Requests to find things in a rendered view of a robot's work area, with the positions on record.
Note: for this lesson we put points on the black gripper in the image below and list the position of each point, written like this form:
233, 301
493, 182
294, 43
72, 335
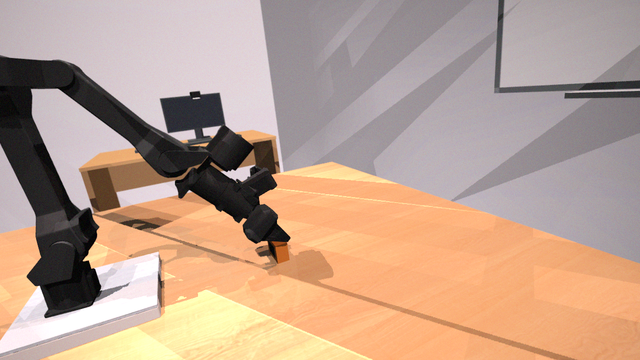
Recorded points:
261, 224

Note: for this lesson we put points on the orange block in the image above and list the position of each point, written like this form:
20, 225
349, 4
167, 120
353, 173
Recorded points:
279, 251

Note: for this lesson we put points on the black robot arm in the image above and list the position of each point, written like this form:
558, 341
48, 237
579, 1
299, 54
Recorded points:
64, 233

